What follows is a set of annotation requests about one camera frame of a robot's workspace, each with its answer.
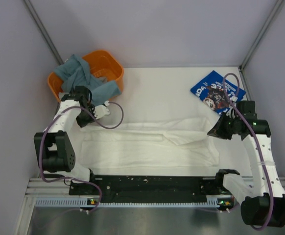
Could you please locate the white t shirt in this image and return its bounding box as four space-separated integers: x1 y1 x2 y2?
78 117 219 175

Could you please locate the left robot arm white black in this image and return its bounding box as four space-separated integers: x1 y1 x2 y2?
34 86 97 194

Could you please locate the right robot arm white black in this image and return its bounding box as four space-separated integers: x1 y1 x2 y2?
207 101 285 230

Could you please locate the teal grey t shirt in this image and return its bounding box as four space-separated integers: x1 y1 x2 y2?
54 54 121 106

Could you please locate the blue folded t shirt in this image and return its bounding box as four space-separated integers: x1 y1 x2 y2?
190 71 246 117

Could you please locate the orange plastic basket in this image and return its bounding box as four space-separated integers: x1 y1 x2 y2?
47 49 124 102

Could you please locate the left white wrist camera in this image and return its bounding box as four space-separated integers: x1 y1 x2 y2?
93 101 110 120

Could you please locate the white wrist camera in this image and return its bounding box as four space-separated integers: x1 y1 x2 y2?
231 96 238 103
93 101 110 120

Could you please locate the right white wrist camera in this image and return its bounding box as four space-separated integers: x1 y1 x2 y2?
231 96 238 103

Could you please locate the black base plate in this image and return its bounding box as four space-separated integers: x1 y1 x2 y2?
68 175 236 203

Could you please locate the aluminium frame rail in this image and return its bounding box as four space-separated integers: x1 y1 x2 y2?
25 177 285 197

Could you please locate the grey slotted cable duct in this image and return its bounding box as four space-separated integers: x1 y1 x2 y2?
35 197 221 209

